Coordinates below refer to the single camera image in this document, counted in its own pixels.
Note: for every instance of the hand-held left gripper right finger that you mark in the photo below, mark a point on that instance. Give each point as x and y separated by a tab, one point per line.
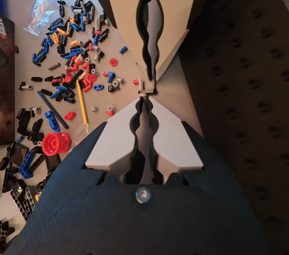
178	146

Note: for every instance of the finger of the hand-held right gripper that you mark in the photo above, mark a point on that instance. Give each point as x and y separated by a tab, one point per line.
122	0
176	0

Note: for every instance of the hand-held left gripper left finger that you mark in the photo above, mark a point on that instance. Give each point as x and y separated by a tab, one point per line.
110	146

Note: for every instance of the small grey axle assembly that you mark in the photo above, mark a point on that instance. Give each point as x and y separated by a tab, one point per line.
146	90

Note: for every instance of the grey desk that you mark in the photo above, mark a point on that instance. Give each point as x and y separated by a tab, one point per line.
180	101

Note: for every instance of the red oval connector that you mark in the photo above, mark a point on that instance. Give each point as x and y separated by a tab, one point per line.
70	115

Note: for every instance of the yellow axle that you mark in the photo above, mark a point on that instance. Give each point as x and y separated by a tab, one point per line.
82	101

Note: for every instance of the red wheel hub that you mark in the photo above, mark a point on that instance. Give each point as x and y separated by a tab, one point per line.
56	143

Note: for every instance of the empty clear plastic bag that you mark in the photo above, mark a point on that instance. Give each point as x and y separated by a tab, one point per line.
40	11

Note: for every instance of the blue long connector piece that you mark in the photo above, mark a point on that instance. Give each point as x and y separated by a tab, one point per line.
52	121

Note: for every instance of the long black axle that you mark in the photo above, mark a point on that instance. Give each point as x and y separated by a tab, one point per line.
53	110

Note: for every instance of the blue angled beam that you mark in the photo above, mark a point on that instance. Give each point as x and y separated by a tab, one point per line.
26	167

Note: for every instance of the short black connector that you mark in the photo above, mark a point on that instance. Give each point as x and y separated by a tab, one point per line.
16	49

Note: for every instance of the black toy truck box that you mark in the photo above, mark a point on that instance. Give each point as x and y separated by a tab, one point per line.
6	90

